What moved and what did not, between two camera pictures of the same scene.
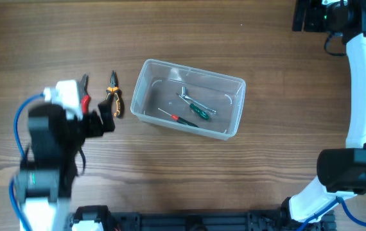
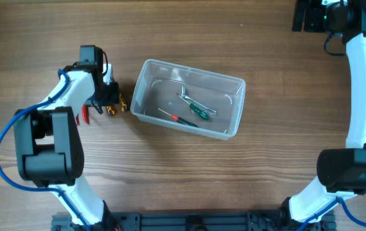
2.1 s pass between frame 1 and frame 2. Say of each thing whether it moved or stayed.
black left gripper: moved
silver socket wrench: stayed
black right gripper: stayed
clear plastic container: stayed
